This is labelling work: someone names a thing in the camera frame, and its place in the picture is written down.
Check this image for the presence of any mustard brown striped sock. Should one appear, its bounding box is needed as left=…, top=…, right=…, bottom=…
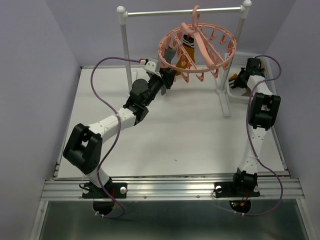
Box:
left=175, top=34, right=195, bottom=70

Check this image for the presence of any white drying rack stand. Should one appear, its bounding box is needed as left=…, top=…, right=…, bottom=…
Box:
left=116, top=0, right=252, bottom=117

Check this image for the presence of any aluminium mounting rail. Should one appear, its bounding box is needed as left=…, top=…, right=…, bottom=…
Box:
left=40, top=171, right=305, bottom=202

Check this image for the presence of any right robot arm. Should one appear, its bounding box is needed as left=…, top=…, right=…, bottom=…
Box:
left=229, top=56, right=281, bottom=197

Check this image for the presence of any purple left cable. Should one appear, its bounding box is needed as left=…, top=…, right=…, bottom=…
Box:
left=90, top=57, right=125, bottom=219

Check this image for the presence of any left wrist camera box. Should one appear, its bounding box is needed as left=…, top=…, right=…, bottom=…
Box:
left=143, top=57, right=161, bottom=76

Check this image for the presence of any pink round clip hanger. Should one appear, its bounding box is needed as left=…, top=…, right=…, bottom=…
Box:
left=158, top=5, right=237, bottom=83

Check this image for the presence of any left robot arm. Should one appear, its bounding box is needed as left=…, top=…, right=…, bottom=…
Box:
left=62, top=68, right=176, bottom=199

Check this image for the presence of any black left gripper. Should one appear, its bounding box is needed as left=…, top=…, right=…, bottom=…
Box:
left=143, top=67, right=177, bottom=107

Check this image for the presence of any white plastic basket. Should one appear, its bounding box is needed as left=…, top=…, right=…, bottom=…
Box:
left=225, top=52, right=275, bottom=104

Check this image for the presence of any beige sock in basket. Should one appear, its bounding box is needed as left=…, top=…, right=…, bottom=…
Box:
left=242, top=90, right=251, bottom=97

